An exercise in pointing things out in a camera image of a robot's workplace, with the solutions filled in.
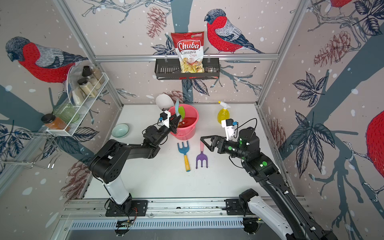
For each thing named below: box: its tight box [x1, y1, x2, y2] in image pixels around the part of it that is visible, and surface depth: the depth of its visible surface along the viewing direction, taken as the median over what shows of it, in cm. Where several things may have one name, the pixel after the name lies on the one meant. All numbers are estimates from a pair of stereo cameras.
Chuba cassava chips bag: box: [170, 31, 205, 74], surface depth 83 cm
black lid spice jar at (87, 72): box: [82, 65, 101, 88], surface depth 82 cm
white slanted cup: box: [155, 93, 174, 111], surface depth 106 cm
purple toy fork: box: [196, 141, 208, 169], surface depth 92 cm
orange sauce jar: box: [41, 113, 71, 132], surface depth 62 cm
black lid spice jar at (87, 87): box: [77, 77, 98, 98], surface depth 78 cm
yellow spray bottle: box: [217, 101, 231, 124], surface depth 104 cm
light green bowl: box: [111, 123, 130, 138], surface depth 103 cm
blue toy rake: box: [177, 140, 191, 172], surface depth 94 cm
